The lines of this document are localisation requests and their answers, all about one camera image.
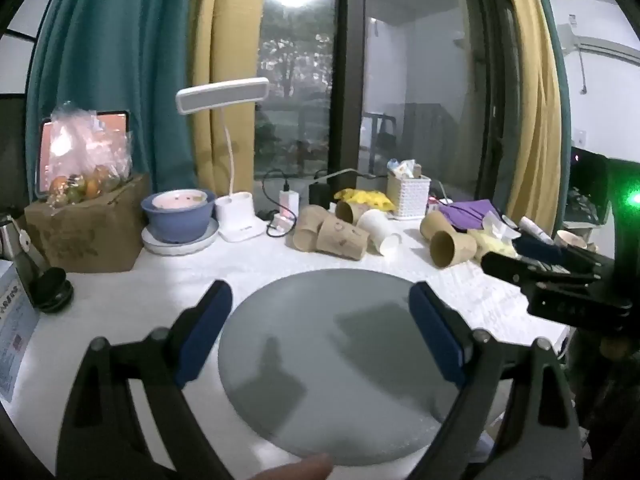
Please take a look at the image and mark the white woven basket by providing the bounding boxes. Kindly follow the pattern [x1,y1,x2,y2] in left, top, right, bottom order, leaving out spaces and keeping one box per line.
[386,174,432,219]

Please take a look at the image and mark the white tube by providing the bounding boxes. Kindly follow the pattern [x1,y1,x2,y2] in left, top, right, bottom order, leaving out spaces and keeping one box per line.
[517,216,557,246]

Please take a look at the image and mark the cardboard box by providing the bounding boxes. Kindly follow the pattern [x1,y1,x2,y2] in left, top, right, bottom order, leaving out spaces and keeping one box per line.
[24,172,152,274]

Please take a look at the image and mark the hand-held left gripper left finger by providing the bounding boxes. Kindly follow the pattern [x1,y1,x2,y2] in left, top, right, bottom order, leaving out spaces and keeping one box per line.
[56,280,234,480]

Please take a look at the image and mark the person's left hand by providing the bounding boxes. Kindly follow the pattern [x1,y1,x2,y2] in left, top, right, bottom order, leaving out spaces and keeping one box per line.
[235,452,334,480]

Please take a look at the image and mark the black round case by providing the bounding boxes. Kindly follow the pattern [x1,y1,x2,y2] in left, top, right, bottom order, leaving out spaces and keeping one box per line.
[30,267,75,314]

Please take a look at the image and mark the white charger plug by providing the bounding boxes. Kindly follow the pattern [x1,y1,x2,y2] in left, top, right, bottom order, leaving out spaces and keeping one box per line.
[279,190,300,221]

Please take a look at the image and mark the blue bowl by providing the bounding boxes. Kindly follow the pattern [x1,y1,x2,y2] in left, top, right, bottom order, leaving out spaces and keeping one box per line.
[141,189,217,244]

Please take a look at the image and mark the yellow cloth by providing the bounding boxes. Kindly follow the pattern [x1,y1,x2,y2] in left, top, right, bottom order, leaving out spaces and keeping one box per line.
[334,188,396,211]

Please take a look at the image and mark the white air conditioner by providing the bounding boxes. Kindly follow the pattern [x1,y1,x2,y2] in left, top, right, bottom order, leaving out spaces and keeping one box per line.
[565,25,640,67]

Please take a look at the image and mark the white paper cup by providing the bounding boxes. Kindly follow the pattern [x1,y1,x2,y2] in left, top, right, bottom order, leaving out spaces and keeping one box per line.
[357,209,404,257]

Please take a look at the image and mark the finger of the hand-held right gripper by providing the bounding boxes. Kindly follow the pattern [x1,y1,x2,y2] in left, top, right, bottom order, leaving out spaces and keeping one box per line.
[511,234,612,275]
[481,251,597,289]

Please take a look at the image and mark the pink lid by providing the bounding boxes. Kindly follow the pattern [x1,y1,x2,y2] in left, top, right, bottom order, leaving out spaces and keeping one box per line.
[152,189,209,211]

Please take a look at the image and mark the white desk lamp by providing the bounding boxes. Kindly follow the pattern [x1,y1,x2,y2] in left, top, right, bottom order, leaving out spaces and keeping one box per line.
[176,77,271,244]

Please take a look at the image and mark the black power adapter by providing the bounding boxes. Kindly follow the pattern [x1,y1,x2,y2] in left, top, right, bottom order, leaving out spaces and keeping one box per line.
[309,180,334,209]

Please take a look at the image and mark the white plate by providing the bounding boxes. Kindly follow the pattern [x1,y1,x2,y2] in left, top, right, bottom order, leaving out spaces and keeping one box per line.
[141,217,221,257]

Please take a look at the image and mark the brown paper cup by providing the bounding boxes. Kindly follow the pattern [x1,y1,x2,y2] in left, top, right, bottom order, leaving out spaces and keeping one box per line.
[419,210,457,241]
[292,205,331,252]
[430,230,479,268]
[335,201,375,226]
[316,215,371,261]

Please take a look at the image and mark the grey round mat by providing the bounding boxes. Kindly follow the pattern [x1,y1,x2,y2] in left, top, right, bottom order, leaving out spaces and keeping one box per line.
[217,269,497,467]

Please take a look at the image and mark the black cable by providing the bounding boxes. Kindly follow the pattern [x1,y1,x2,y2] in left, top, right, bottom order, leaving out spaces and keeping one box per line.
[261,168,291,211]

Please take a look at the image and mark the plastic bag of fruit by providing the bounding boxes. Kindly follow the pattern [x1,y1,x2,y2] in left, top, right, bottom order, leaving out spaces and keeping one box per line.
[46,102,135,207]

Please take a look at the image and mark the yellow crumpled paper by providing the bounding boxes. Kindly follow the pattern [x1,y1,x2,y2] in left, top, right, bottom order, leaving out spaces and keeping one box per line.
[469,229,518,262]

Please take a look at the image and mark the yellow curtain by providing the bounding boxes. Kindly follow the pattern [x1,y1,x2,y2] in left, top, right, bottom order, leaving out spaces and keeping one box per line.
[192,0,272,196]
[500,0,564,237]

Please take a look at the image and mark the purple cloth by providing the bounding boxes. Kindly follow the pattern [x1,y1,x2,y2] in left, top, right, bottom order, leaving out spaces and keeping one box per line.
[439,200,502,232]

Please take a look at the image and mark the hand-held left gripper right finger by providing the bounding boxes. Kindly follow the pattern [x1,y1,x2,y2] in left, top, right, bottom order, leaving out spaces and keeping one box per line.
[407,281,586,480]

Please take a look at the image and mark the blue and white box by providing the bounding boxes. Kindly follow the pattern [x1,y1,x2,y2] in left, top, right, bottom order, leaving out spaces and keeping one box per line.
[0,260,41,404]

